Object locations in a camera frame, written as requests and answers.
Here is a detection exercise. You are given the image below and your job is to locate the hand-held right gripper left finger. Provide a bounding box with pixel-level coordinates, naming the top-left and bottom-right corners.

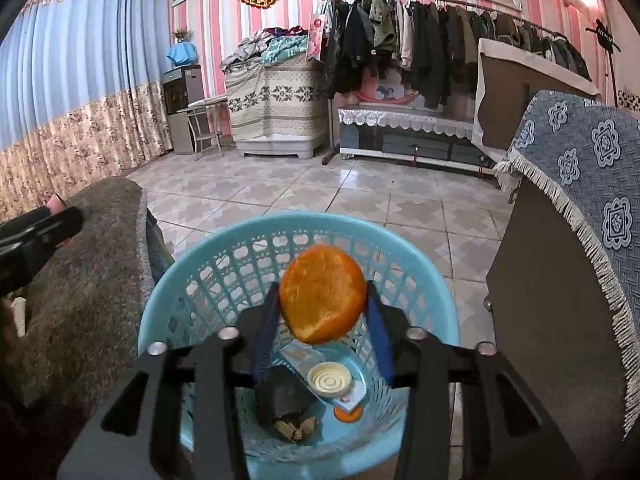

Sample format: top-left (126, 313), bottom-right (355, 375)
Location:
top-left (55, 282), bottom-right (281, 480)

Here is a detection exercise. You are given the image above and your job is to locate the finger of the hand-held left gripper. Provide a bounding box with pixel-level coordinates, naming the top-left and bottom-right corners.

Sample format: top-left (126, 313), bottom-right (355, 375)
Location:
top-left (0, 206), bottom-right (84, 297)

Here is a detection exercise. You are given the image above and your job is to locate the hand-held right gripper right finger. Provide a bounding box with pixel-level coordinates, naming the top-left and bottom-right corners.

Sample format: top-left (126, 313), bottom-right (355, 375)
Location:
top-left (366, 280), bottom-right (583, 480)

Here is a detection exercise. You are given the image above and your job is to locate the pale printed packet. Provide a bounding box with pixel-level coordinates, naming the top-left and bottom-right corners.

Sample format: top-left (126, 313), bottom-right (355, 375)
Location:
top-left (280, 342), bottom-right (368, 411)

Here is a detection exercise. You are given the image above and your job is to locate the black bag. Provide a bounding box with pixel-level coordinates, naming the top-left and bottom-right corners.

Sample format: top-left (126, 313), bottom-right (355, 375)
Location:
top-left (257, 366), bottom-right (313, 423)

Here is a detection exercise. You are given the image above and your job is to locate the cream round lid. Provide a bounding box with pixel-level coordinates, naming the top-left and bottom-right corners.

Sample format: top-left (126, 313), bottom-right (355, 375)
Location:
top-left (307, 361), bottom-right (349, 395)

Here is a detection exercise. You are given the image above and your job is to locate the orange half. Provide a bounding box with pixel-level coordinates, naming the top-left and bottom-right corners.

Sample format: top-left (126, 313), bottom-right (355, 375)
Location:
top-left (279, 245), bottom-right (367, 345)

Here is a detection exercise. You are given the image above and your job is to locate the light blue plastic basket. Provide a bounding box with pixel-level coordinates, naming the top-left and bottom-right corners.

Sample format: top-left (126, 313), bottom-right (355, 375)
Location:
top-left (137, 211), bottom-right (461, 466)

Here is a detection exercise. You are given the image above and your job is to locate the brown paper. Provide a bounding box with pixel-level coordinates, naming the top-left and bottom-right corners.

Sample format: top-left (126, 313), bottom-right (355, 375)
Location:
top-left (272, 414), bottom-right (319, 443)

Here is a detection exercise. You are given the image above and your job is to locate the brown furniture panel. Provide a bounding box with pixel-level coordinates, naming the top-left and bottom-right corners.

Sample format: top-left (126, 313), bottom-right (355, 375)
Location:
top-left (486, 175), bottom-right (640, 480)

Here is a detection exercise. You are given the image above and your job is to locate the blue and floral curtain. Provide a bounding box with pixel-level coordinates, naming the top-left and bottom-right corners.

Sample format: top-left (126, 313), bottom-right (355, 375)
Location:
top-left (0, 0), bottom-right (173, 221)

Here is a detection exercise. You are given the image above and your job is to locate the metal clothes rack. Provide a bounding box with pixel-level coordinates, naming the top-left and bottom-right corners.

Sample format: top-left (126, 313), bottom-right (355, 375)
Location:
top-left (320, 0), bottom-right (596, 166)

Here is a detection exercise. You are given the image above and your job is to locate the grey water dispenser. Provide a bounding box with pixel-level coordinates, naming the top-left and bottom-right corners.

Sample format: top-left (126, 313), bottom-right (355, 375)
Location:
top-left (161, 64), bottom-right (206, 155)

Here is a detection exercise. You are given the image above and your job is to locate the low dark media cabinet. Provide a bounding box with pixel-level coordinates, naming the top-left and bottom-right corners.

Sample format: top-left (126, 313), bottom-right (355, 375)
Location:
top-left (337, 105), bottom-right (496, 168)

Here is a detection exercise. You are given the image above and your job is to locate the white lace cloth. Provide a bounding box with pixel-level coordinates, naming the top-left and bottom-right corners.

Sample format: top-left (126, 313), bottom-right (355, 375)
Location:
top-left (338, 105), bottom-right (476, 141)

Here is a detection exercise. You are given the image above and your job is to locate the blue cloth bundle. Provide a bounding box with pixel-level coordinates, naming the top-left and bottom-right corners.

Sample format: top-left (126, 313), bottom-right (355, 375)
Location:
top-left (166, 42), bottom-right (198, 67)

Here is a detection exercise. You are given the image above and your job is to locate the cabinet under patterned cloth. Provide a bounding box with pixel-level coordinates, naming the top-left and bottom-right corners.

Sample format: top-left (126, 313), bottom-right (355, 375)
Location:
top-left (224, 55), bottom-right (331, 158)

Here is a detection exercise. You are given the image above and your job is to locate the red framed picture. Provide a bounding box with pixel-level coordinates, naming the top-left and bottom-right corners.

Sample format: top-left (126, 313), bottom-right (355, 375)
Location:
top-left (350, 82), bottom-right (426, 108)

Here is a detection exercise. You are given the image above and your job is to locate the blue patterned fringed cloth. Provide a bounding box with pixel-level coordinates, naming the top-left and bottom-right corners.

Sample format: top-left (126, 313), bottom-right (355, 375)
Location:
top-left (494, 89), bottom-right (640, 441)

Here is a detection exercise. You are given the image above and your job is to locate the white framed brown board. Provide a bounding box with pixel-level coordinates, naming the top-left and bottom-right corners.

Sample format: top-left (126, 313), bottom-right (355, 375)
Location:
top-left (472, 37), bottom-right (603, 153)

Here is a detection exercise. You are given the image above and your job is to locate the pile of folded clothes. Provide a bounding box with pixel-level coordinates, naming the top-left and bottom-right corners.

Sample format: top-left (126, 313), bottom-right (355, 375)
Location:
top-left (221, 27), bottom-right (311, 73)

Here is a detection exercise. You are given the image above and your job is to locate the row of hanging clothes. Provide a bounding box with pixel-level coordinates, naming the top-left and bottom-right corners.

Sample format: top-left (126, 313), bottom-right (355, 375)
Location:
top-left (322, 0), bottom-right (593, 111)

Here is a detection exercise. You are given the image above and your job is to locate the pink hanging bag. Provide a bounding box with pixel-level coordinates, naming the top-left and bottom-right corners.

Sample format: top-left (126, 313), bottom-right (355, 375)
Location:
top-left (306, 10), bottom-right (328, 61)

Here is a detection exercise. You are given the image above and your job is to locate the black stand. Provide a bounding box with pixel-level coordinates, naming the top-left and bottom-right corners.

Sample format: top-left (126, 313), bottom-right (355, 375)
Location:
top-left (585, 19), bottom-right (622, 106)

